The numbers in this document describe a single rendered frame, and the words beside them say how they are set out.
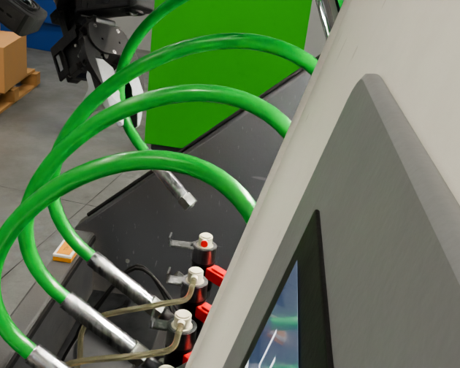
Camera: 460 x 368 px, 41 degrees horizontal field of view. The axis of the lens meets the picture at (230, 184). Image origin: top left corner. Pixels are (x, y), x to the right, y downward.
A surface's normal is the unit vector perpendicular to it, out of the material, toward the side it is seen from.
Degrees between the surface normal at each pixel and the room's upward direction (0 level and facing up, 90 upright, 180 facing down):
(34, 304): 0
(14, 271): 0
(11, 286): 0
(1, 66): 90
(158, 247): 90
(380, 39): 76
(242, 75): 90
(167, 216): 90
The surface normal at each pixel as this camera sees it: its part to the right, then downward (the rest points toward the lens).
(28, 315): 0.11, -0.91
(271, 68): -0.09, 0.37
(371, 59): -0.93, -0.36
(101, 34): 0.72, -0.41
